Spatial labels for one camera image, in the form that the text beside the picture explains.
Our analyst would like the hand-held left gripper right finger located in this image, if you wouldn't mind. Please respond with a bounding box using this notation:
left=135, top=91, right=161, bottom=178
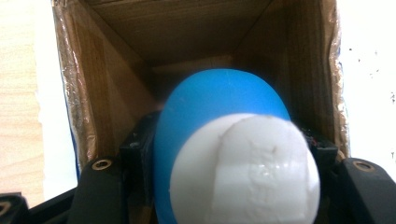
left=298, top=125, right=340, bottom=200

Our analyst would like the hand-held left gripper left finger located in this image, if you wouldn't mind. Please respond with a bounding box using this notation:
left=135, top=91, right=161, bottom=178
left=119, top=110, right=162, bottom=224

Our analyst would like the brown cardboard box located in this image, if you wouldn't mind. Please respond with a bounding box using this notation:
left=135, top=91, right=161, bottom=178
left=50, top=0, right=352, bottom=224

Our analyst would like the blue bottle with white cap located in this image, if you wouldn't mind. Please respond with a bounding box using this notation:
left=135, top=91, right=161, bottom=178
left=152, top=68, right=321, bottom=224

